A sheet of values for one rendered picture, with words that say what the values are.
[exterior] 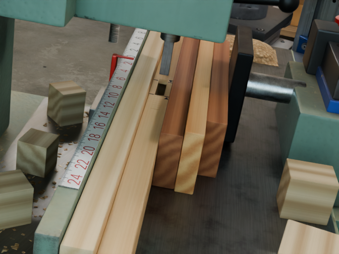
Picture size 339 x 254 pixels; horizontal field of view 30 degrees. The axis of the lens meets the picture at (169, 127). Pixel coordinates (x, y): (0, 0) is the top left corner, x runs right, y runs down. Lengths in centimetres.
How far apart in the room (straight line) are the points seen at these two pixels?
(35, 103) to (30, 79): 210
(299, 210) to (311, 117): 9
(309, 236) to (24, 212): 29
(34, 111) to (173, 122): 36
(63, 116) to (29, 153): 13
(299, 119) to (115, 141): 18
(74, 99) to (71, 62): 239
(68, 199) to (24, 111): 46
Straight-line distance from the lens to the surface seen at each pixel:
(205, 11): 56
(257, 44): 87
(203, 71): 62
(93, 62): 323
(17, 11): 55
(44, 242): 37
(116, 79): 57
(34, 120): 82
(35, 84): 291
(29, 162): 70
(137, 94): 56
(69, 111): 81
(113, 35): 66
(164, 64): 61
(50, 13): 54
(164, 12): 56
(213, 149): 54
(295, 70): 66
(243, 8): 133
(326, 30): 65
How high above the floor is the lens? 117
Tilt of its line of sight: 26 degrees down
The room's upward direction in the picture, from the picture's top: 10 degrees clockwise
